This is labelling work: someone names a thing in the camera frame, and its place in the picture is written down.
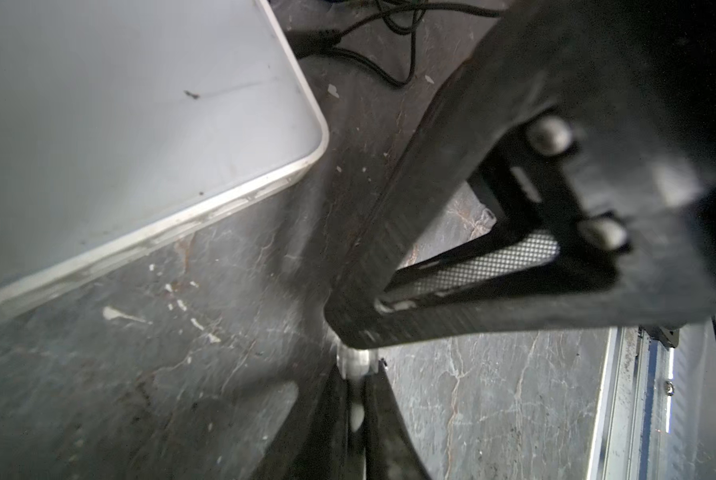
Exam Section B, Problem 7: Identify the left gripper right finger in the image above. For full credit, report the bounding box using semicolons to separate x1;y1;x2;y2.
363;365;430;480

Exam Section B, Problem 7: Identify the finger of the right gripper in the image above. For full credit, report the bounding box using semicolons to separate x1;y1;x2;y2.
324;1;716;349

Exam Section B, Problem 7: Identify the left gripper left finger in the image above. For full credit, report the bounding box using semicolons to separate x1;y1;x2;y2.
251;367;349;479

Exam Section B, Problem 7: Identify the grey cable bundle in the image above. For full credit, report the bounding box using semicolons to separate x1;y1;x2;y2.
336;344;380;480

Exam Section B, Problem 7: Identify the white rectangular box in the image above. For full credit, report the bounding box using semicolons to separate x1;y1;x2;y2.
0;1;329;323

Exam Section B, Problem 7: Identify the thin black wire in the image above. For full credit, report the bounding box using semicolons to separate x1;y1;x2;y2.
285;0;509;90

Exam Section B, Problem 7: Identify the aluminium frame rail front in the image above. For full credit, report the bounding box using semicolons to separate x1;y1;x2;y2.
585;326;713;480

